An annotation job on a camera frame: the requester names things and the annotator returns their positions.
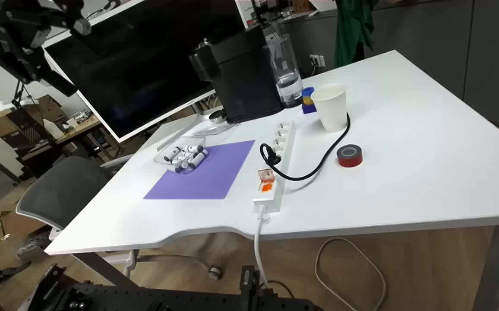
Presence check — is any red tape roll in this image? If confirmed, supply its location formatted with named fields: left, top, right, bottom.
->
left=334, top=144, right=365, bottom=170

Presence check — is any green hanging cloth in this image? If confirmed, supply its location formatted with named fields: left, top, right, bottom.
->
left=332, top=0, right=379, bottom=70

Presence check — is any white monitor stand base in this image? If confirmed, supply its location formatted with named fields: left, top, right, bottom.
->
left=181, top=111, right=231, bottom=140

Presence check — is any blue yellow small packet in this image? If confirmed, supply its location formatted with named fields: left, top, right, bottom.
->
left=300, top=85, right=319, bottom=116

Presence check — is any purple placemat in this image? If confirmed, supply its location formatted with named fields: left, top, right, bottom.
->
left=143, top=139, right=257, bottom=203

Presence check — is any black camera rig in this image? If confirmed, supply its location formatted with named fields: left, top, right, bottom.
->
left=25, top=263, right=326, bottom=311

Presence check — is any black power cable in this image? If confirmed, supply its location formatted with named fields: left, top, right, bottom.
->
left=258, top=113, right=351, bottom=184

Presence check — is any grey office chair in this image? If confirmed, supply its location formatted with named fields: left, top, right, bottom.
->
left=13, top=154, right=225, bottom=284

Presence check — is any clear water tank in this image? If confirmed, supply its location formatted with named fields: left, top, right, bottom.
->
left=262, top=23, right=305, bottom=109

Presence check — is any black coffee machine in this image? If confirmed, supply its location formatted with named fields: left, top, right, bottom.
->
left=187, top=25, right=286, bottom=125

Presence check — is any white power cable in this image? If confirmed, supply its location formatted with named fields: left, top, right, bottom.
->
left=250, top=210, right=388, bottom=311

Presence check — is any white power strip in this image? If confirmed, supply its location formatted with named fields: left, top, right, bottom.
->
left=250, top=120, right=296, bottom=217

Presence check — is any cluttered wooden shelf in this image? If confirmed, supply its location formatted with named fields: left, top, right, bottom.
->
left=0, top=94, right=124, bottom=179

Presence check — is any white wall socket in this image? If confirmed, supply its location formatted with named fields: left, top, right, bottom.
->
left=307, top=54, right=326, bottom=73

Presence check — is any white paper cup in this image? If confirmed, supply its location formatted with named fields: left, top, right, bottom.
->
left=312, top=82, right=348, bottom=134

